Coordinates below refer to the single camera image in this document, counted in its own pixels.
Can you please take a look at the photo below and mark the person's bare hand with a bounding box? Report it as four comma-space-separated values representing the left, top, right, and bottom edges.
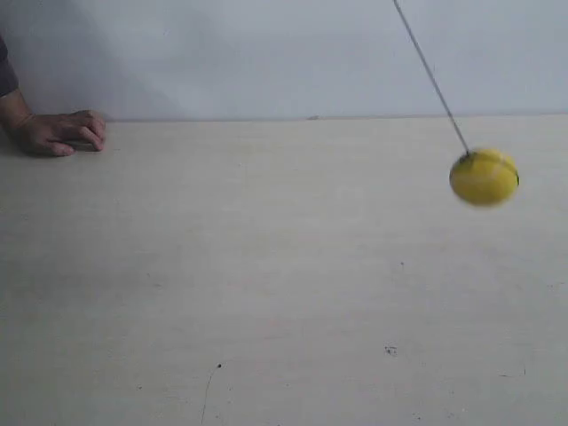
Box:
2, 110, 106, 157

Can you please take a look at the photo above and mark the yellow tennis ball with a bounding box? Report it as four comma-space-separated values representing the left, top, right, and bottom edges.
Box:
449, 148, 520, 208

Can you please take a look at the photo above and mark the person's forearm with grey sleeve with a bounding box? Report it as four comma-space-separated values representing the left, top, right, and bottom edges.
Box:
1, 39, 32, 130

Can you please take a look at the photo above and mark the thin black hanging string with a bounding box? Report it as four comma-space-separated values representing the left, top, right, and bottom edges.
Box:
392, 0, 470, 157

